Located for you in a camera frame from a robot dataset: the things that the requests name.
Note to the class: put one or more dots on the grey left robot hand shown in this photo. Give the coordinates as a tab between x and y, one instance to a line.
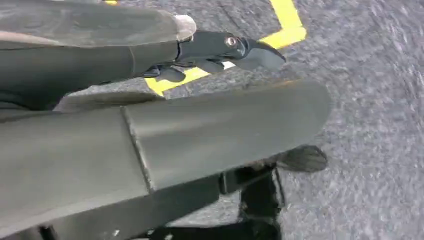
215	132

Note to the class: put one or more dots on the ribbed robot right foot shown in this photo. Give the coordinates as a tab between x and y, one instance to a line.
304	159

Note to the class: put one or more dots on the yellow floor tape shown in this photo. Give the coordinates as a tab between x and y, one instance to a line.
288	30

